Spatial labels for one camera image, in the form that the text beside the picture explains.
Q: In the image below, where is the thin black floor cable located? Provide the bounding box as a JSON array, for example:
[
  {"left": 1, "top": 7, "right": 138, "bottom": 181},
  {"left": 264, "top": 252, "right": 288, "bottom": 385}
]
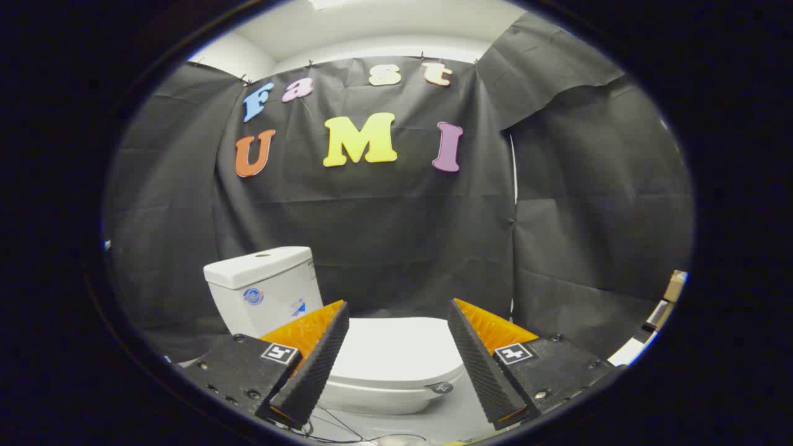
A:
[{"left": 302, "top": 404, "right": 429, "bottom": 445}]

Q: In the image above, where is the black backdrop cloth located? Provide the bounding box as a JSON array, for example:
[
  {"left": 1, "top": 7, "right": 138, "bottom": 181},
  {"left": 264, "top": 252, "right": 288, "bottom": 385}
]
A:
[{"left": 104, "top": 12, "right": 693, "bottom": 365}]

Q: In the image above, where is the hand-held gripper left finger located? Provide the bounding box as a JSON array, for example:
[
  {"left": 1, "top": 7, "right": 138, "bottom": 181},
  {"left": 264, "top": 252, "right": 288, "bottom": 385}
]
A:
[{"left": 177, "top": 300, "right": 351, "bottom": 431}]

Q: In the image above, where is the white toilet lid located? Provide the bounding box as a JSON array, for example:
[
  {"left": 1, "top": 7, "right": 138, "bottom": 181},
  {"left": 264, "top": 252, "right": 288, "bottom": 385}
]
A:
[{"left": 327, "top": 317, "right": 466, "bottom": 391}]

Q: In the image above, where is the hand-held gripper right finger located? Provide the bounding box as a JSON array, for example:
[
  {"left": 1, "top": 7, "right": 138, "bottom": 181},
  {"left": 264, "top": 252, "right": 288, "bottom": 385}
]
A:
[{"left": 447, "top": 298, "right": 615, "bottom": 431}]

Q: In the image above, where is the cardboard box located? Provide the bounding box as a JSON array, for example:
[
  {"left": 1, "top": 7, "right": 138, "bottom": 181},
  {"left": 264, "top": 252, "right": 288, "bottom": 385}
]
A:
[{"left": 662, "top": 270, "right": 689, "bottom": 304}]

